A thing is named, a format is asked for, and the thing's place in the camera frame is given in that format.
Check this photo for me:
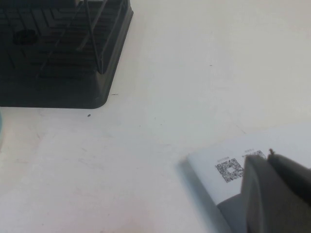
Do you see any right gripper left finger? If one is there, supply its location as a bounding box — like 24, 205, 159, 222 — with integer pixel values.
240, 154, 311, 233

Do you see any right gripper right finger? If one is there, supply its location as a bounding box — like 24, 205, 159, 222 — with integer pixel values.
267, 148, 311, 202

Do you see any light green round plate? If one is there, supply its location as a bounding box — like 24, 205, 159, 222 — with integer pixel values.
0, 111, 4, 148

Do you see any black plastic drip tray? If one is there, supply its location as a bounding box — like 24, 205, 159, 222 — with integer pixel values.
0, 0, 134, 109

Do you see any black wire dish rack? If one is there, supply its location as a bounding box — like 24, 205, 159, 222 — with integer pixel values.
36, 0, 127, 76

